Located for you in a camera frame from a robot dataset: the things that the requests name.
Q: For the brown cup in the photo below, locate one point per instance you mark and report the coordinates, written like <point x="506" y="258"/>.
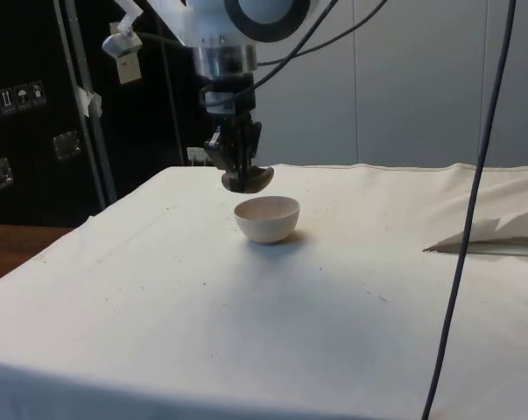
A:
<point x="259" y="177"/>

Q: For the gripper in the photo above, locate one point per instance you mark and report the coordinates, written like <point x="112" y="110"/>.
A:
<point x="228" y="96"/>

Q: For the white bowl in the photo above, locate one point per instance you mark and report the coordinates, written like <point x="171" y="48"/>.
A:
<point x="265" y="225"/>

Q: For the black cabinet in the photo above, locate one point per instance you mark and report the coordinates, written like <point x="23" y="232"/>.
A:
<point x="27" y="131"/>

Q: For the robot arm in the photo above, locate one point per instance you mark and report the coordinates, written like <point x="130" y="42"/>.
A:
<point x="204" y="24"/>

